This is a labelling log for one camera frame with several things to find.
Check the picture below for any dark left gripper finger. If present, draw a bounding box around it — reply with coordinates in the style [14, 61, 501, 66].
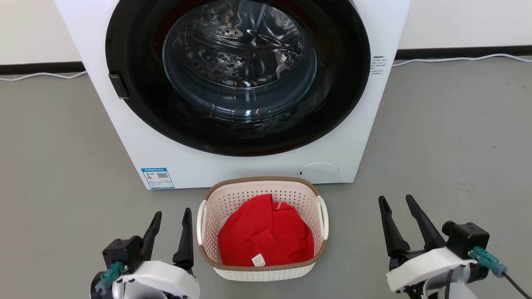
[172, 208, 195, 271]
[140, 211, 163, 263]

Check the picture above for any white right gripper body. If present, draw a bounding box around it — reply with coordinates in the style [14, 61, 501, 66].
[386, 247, 477, 294]

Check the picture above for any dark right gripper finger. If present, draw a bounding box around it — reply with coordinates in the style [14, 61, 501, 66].
[378, 196, 411, 259]
[406, 194, 447, 252]

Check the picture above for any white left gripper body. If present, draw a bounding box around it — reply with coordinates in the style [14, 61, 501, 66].
[111, 260, 201, 299]

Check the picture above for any white brown-rimmed laundry basket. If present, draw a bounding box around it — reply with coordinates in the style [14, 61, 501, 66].
[197, 176, 329, 282]

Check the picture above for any blue energy label sticker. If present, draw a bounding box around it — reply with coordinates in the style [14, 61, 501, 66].
[140, 167, 175, 190]

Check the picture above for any red garment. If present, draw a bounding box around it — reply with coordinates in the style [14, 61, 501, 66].
[218, 194, 315, 267]

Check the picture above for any round white filter cover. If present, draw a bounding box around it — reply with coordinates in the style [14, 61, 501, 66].
[298, 162, 339, 184]

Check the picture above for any white front-load washing machine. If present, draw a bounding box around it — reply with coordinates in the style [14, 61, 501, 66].
[54, 0, 412, 190]

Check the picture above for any round black glass washer door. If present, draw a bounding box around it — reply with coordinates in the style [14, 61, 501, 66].
[105, 0, 371, 157]

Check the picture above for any small printed text sticker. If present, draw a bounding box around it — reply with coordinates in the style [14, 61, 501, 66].
[371, 55, 387, 76]

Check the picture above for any stainless steel washer drum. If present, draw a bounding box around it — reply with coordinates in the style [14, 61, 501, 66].
[163, 0, 318, 119]

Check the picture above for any teal left camera cable plug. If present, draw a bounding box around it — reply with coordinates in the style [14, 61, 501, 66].
[95, 262, 126, 295]

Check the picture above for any teal camera cable plug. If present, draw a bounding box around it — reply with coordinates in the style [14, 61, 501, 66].
[468, 246, 508, 278]
[95, 262, 126, 295]

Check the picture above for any teal right camera cable plug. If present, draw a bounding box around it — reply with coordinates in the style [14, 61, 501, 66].
[468, 246, 508, 278]

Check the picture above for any black right camera cable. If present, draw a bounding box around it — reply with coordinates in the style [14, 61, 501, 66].
[501, 271, 532, 299]

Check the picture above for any thin white floor cable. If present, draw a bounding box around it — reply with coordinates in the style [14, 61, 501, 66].
[0, 71, 88, 81]
[392, 53, 532, 68]

